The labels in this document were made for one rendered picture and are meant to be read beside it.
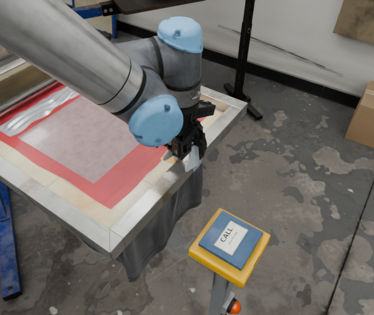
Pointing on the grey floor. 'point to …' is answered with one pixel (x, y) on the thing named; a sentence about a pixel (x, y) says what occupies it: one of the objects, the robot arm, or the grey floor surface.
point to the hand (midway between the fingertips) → (187, 161)
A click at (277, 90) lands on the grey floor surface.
